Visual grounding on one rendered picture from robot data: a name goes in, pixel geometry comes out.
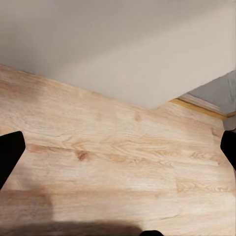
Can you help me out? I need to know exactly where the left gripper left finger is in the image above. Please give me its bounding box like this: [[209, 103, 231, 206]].
[[0, 131, 26, 190]]

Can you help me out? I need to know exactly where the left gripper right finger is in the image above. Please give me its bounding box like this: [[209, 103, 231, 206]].
[[220, 130, 236, 170]]

